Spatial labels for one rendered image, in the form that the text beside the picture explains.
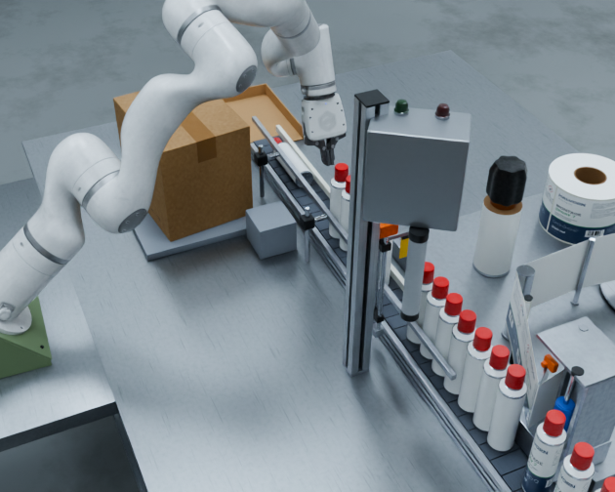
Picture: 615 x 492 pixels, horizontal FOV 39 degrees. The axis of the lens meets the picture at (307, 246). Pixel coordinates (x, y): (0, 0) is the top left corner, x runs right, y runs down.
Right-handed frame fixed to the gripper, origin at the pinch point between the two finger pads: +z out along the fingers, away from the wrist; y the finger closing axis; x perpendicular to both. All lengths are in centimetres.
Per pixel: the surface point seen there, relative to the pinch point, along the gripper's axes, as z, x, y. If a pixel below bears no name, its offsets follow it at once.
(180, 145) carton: -9.2, 7.5, -34.0
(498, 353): 23, -71, -1
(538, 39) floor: 29, 230, 234
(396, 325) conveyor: 31.7, -34.1, -3.0
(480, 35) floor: 23, 246, 207
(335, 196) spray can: 7.9, -7.5, -2.5
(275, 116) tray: 1, 62, 10
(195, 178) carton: 0.3, 10.9, -30.9
